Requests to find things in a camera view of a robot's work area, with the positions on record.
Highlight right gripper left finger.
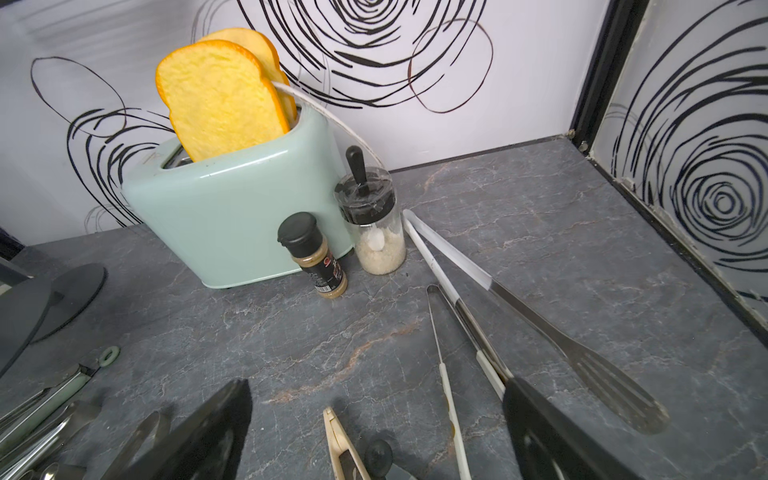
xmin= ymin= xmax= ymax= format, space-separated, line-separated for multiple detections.
xmin=117 ymin=378 xmax=253 ymax=479

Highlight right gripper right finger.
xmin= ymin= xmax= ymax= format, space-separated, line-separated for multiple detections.
xmin=502 ymin=377 xmax=639 ymax=479

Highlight grey utensil rack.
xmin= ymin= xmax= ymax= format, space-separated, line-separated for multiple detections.
xmin=1 ymin=278 xmax=53 ymax=376
xmin=31 ymin=263 xmax=107 ymax=344

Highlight large steel tongs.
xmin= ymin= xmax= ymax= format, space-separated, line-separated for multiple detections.
xmin=101 ymin=411 xmax=171 ymax=480

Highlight beige plastic tongs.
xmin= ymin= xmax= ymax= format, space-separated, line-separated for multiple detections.
xmin=323 ymin=406 xmax=372 ymax=480

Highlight mint green toaster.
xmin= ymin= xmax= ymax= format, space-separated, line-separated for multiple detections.
xmin=121 ymin=108 xmax=353 ymax=289

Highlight small brown spice jar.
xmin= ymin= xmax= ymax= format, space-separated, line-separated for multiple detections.
xmin=277 ymin=212 xmax=348 ymax=299

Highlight glass sugar jar black lid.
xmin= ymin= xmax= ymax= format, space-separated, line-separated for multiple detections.
xmin=334 ymin=145 xmax=406 ymax=275

